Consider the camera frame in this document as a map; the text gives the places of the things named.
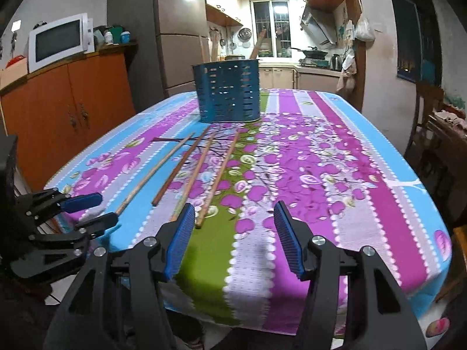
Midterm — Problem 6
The dark wooden side table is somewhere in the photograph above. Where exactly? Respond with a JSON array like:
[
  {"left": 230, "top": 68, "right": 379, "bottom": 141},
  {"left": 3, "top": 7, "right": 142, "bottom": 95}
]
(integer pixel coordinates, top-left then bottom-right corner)
[{"left": 423, "top": 114, "right": 466, "bottom": 229}]

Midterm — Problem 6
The floral striped tablecloth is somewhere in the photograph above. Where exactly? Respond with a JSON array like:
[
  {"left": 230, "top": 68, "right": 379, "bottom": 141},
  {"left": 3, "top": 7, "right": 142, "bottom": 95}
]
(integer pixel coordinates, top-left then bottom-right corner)
[{"left": 48, "top": 89, "right": 452, "bottom": 334}]

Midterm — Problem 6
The kitchen window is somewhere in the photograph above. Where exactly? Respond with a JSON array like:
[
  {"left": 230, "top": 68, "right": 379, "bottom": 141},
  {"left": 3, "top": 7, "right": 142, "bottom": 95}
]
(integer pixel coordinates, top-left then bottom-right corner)
[{"left": 251, "top": 0, "right": 292, "bottom": 58}]

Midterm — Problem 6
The wooden chopstick five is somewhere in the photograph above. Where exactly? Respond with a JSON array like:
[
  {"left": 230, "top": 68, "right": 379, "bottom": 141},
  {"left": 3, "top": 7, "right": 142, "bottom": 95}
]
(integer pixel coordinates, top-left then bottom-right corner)
[{"left": 170, "top": 133, "right": 215, "bottom": 221}]

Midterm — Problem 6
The blue lidded jar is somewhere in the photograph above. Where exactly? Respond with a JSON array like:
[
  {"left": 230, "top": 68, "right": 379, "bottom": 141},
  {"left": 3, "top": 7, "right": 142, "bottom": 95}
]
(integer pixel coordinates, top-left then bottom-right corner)
[{"left": 120, "top": 31, "right": 130, "bottom": 44}]

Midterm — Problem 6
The white bottle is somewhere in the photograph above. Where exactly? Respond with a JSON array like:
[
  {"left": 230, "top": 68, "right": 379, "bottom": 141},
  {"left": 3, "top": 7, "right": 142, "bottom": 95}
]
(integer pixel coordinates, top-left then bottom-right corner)
[{"left": 104, "top": 30, "right": 113, "bottom": 45}]

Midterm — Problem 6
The steel kettle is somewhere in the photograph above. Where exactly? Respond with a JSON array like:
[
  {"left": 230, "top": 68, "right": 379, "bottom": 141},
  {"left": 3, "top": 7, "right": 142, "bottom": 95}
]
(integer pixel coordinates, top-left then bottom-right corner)
[{"left": 330, "top": 54, "right": 342, "bottom": 72}]

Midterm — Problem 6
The wooden chopstick four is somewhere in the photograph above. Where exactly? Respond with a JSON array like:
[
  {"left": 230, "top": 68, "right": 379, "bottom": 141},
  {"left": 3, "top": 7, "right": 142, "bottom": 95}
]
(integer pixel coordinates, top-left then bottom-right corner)
[{"left": 152, "top": 127, "right": 209, "bottom": 206}]

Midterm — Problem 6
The grey refrigerator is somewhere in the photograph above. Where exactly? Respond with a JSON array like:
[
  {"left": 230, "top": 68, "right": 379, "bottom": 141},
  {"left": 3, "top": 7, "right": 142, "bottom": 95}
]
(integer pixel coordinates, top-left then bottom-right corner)
[{"left": 107, "top": 0, "right": 209, "bottom": 111}]

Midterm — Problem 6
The orange wooden cabinet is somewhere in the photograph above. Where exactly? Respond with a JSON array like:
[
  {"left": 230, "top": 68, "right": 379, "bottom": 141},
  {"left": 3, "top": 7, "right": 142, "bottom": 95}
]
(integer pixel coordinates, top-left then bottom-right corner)
[{"left": 1, "top": 43, "right": 138, "bottom": 191}]

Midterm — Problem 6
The black wok on stove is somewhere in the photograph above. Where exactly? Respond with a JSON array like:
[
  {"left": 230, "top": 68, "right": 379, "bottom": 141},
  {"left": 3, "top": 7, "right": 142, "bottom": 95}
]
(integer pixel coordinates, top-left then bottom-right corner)
[{"left": 291, "top": 47, "right": 328, "bottom": 60}]

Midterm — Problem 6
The white microwave oven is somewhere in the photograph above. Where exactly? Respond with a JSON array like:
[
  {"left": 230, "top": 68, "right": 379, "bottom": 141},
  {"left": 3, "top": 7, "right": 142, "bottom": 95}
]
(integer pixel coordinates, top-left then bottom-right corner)
[{"left": 27, "top": 13, "right": 95, "bottom": 73}]

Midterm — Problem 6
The blue perforated utensil holder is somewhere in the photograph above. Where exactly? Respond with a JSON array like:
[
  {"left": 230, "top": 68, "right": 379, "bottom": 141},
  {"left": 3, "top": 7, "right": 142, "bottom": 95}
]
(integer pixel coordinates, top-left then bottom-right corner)
[{"left": 192, "top": 59, "right": 260, "bottom": 123}]

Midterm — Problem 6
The wooden chopstick six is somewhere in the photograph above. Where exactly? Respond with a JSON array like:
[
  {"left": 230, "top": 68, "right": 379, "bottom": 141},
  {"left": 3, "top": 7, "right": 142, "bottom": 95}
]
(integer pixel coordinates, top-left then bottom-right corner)
[{"left": 195, "top": 131, "right": 240, "bottom": 229}]

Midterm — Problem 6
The wooden chopstick three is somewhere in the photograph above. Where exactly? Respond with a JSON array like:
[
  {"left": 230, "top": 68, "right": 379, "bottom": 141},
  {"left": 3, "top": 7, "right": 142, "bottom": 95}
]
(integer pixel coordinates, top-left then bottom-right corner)
[{"left": 115, "top": 132, "right": 195, "bottom": 216}]

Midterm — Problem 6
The white hanging plastic bag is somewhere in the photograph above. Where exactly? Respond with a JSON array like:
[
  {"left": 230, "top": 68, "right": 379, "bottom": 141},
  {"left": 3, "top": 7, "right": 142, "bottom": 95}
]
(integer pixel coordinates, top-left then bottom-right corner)
[{"left": 355, "top": 14, "right": 375, "bottom": 43}]

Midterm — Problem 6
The wooden chopstick one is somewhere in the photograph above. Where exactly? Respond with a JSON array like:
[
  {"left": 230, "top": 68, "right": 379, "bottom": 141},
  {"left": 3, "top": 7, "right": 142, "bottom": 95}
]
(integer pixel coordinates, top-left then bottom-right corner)
[{"left": 249, "top": 29, "right": 268, "bottom": 59}]

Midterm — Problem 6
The wooden dining chair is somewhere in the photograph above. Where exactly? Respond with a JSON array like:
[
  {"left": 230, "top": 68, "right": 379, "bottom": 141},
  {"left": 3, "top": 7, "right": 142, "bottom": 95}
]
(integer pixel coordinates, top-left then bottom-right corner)
[{"left": 404, "top": 80, "right": 444, "bottom": 177}]

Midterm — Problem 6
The range hood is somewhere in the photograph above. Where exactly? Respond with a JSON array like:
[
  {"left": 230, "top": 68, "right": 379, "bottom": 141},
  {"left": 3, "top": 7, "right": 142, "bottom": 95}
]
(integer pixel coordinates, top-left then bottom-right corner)
[{"left": 301, "top": 6, "right": 337, "bottom": 48}]

